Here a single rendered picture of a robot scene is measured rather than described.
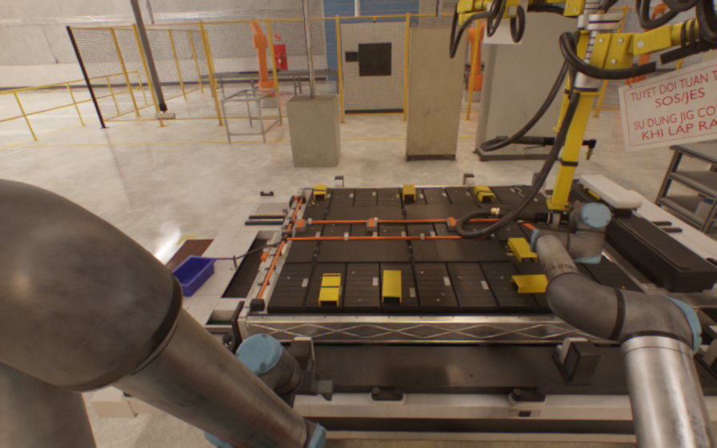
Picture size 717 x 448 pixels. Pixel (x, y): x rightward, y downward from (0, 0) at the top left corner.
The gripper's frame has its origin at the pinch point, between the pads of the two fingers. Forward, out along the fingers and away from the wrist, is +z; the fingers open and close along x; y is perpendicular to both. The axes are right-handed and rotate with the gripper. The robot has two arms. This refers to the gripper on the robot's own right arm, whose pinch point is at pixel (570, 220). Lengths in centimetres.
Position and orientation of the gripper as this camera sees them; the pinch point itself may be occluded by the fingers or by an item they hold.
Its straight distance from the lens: 182.1
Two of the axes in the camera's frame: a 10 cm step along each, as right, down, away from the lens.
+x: -1.2, 9.9, -0.1
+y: -9.5, -1.2, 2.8
